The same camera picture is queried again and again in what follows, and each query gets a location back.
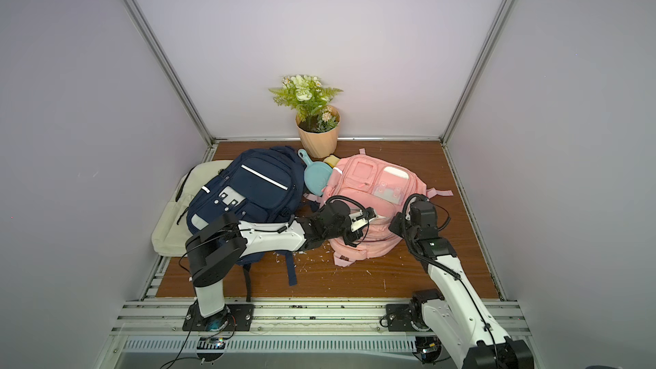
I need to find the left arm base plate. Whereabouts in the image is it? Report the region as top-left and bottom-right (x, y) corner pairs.
(182, 302), (255, 332)

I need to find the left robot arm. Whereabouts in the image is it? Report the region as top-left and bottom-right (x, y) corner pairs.
(184, 196), (378, 318)

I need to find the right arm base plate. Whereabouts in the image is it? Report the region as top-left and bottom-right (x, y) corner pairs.
(379, 302), (431, 332)

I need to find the beige plant pot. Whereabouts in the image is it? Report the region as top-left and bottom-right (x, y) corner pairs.
(295, 106), (341, 158)

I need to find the artificial green flowering plant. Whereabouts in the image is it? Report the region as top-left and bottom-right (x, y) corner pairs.
(268, 74), (343, 133)

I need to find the aluminium front rail frame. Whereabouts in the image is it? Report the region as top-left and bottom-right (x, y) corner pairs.
(94, 296), (544, 369)

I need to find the cream white backpack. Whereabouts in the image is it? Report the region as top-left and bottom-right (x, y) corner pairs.
(151, 160), (232, 257)

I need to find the yellow sponge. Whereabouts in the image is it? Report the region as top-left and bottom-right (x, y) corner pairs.
(323, 155), (341, 168)

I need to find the teal plastic paddle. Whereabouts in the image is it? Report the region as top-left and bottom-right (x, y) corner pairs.
(297, 149), (333, 196)

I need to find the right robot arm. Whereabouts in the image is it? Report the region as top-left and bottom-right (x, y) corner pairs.
(391, 194), (536, 368)

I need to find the pink backpack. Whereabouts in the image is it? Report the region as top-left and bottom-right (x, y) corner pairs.
(310, 150), (454, 268)

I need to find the navy blue backpack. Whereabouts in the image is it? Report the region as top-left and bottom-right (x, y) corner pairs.
(185, 145), (309, 287)

